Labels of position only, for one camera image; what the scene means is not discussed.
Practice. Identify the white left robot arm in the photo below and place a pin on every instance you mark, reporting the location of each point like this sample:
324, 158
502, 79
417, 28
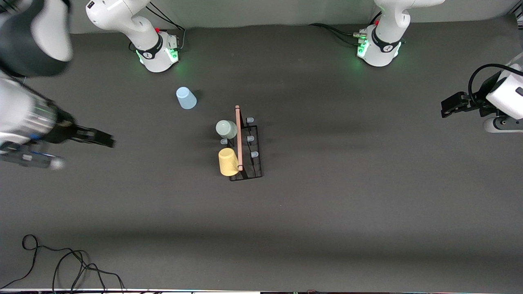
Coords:
388, 24

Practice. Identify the pale green plastic cup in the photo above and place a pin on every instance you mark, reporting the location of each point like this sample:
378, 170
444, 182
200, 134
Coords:
226, 129

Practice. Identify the dark grey table cover sheet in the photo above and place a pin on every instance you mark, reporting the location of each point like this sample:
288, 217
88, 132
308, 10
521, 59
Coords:
286, 224

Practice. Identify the yellow plastic cup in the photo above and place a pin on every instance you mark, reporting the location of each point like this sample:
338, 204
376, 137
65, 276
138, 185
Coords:
228, 162

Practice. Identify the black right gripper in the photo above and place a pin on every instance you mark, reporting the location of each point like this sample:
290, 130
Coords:
64, 131

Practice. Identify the light blue plastic cup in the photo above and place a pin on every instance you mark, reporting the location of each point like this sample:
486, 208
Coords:
186, 99

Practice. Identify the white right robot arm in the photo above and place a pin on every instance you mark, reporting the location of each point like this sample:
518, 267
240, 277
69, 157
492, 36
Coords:
36, 36

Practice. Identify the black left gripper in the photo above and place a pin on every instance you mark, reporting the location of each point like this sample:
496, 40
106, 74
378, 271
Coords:
479, 101

